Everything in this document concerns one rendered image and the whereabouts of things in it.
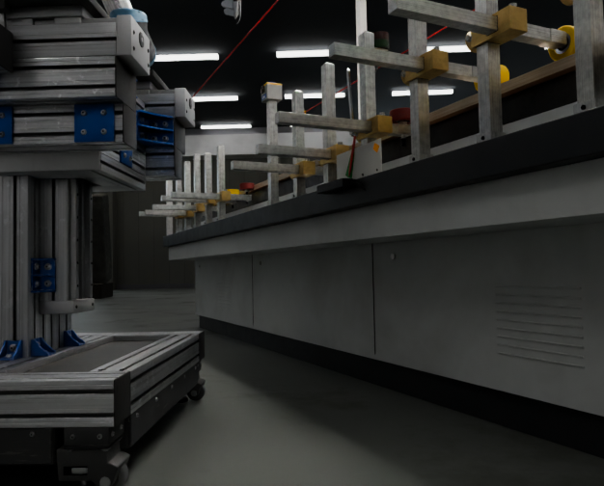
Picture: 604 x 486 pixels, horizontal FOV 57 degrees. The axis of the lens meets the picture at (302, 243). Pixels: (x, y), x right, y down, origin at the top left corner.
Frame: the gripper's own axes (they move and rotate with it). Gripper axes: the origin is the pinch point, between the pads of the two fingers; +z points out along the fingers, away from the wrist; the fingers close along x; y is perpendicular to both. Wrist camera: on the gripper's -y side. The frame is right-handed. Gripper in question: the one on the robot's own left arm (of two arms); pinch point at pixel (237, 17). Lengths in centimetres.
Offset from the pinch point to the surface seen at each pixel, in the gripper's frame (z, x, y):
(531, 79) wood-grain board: 44, 56, -79
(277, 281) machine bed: 94, -94, -5
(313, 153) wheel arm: 51, 10, -25
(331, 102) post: 31.9, 2.6, -31.8
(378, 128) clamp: 49, 32, -44
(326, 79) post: 24.1, 3.3, -30.3
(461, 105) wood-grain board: 43, 35, -67
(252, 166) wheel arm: 51, -7, -3
